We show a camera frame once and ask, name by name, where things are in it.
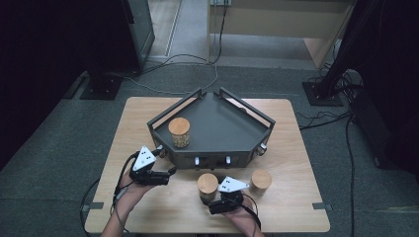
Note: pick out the person's right hand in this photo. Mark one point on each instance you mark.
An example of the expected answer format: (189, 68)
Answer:
(242, 213)

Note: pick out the beige wooden desk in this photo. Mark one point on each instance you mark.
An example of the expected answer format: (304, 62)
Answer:
(263, 19)

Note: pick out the glass jar with wooden lid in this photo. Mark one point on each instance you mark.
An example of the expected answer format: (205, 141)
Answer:
(207, 183)
(179, 130)
(261, 179)

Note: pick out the person's left hand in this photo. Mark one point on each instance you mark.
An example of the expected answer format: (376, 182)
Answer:
(135, 187)

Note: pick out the dark cabinet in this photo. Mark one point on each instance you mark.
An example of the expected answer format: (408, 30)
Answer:
(142, 33)

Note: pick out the black stand base plate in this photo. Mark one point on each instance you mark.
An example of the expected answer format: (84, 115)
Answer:
(318, 96)
(102, 88)

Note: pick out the black stand pole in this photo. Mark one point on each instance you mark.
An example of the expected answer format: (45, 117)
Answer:
(346, 46)

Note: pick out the dark grey corner rack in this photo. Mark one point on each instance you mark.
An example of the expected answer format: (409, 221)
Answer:
(217, 128)

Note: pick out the black box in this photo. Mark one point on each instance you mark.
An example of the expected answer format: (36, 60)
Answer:
(369, 125)

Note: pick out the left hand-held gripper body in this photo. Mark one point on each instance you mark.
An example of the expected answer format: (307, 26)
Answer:
(144, 159)

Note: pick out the grey tape piece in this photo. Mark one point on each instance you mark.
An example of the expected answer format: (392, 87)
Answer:
(320, 206)
(95, 205)

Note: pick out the white power strip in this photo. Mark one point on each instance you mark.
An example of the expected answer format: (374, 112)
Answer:
(220, 2)

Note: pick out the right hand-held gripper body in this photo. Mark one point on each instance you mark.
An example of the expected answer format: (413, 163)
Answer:
(232, 197)

